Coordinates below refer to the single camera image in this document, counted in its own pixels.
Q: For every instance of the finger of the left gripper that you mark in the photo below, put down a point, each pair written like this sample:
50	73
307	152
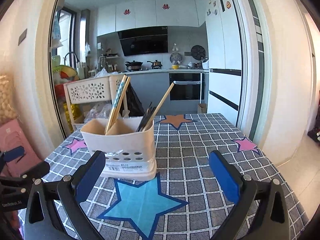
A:
13	154

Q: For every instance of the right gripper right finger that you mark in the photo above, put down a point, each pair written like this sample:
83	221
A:
237	190

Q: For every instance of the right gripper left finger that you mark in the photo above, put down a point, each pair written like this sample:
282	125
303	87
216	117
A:
76	191

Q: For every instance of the white utensil holder caddy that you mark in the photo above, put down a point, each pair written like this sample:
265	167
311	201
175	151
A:
129	154

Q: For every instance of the dark metal spoon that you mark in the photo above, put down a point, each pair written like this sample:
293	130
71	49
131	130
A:
146	117

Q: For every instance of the kitchen faucet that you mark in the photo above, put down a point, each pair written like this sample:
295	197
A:
73	59

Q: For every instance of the pink box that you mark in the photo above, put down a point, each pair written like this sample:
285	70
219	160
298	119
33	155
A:
12	136

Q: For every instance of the pink star patch left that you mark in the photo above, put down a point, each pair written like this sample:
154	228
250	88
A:
75	145

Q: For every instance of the pink star patch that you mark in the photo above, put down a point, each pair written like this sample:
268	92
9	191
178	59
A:
245	144
75	145

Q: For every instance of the pink star patch right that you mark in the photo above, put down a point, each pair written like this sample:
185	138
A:
245	144

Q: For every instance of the blue star patch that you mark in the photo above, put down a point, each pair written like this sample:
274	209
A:
141	205

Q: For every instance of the orange star patch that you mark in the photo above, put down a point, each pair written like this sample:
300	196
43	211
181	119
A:
176	121

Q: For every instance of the black built-in oven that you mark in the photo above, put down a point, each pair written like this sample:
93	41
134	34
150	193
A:
187	86

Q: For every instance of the black wok on stove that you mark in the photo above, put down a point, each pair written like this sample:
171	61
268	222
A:
133	65

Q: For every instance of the white refrigerator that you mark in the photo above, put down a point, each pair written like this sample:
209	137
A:
225	59

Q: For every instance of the black range hood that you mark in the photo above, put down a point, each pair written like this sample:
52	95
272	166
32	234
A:
148	40

